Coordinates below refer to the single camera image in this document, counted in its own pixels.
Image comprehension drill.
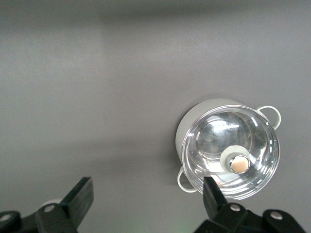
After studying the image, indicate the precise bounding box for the grey pot with handles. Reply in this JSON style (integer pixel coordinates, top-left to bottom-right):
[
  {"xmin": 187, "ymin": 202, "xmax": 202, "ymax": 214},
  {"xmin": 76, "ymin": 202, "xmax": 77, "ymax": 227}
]
[{"xmin": 175, "ymin": 98, "xmax": 282, "ymax": 201}]

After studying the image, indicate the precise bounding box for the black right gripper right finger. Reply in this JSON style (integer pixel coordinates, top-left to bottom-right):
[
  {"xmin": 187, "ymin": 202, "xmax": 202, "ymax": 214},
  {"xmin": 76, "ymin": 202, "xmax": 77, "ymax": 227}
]
[{"xmin": 194, "ymin": 176, "xmax": 307, "ymax": 233}]

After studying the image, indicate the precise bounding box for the glass pot lid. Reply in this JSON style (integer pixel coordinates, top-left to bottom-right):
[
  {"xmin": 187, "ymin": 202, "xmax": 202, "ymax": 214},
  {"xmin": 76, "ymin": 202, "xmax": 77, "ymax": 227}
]
[{"xmin": 181, "ymin": 104, "xmax": 280, "ymax": 201}]

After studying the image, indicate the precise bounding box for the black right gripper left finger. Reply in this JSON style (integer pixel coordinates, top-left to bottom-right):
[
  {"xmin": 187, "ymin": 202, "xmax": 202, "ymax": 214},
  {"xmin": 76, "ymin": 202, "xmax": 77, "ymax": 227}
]
[{"xmin": 0, "ymin": 176, "xmax": 94, "ymax": 233}]

